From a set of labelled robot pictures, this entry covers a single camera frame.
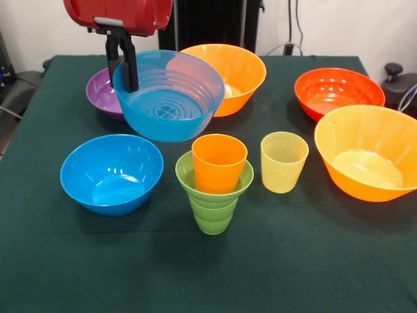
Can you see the red plastic bowl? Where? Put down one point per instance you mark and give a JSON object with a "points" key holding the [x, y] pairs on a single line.
{"points": [[339, 91]]}

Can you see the yellow plastic cup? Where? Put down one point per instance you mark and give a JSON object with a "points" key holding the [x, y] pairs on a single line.
{"points": [[283, 176]]}

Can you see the purple plastic bowl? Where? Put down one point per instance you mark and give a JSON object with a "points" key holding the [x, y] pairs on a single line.
{"points": [[101, 94]]}

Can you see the shallow translucent blue bowl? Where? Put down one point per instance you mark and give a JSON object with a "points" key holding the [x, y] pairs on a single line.
{"points": [[169, 124]]}

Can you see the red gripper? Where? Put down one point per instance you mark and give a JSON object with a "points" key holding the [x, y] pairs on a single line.
{"points": [[130, 14]]}

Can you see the green plastic bowl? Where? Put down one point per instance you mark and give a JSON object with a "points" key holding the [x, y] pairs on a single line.
{"points": [[185, 176]]}

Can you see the large orange plastic bowl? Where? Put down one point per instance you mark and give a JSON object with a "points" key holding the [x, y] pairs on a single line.
{"points": [[241, 71], [365, 163]]}

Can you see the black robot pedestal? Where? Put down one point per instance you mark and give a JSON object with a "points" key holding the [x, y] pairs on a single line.
{"points": [[211, 26]]}

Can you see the dark green tablecloth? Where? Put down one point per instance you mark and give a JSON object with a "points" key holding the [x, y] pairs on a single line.
{"points": [[260, 261]]}

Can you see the black computer case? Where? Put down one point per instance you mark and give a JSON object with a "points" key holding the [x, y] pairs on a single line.
{"points": [[5, 65]]}

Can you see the black chair with knob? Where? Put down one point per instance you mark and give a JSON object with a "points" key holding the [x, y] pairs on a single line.
{"points": [[400, 84]]}

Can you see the round blue plastic bowl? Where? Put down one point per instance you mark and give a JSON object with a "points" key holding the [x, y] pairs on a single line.
{"points": [[110, 182]]}

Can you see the orange plastic cup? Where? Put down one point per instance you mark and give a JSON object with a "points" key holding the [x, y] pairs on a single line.
{"points": [[218, 172]]}

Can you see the black office chair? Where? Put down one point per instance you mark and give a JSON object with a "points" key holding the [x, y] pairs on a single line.
{"points": [[23, 81]]}

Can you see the green plastic cup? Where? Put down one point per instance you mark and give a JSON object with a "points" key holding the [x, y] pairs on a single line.
{"points": [[213, 221]]}

